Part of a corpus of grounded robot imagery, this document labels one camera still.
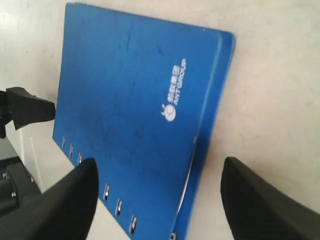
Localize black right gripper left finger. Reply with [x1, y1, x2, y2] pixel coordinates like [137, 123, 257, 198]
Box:
[0, 158, 99, 240]

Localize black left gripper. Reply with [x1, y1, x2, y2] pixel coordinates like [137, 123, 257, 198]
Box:
[0, 87, 55, 140]

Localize blue ring binder notebook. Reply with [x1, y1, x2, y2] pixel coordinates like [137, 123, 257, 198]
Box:
[53, 2, 236, 240]

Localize white paper sheets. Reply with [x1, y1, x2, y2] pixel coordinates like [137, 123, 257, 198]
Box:
[174, 136, 198, 228]

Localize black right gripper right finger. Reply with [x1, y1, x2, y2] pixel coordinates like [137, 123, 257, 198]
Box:
[220, 157, 320, 240]

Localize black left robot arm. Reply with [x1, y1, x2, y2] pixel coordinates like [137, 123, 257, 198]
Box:
[0, 87, 56, 216]

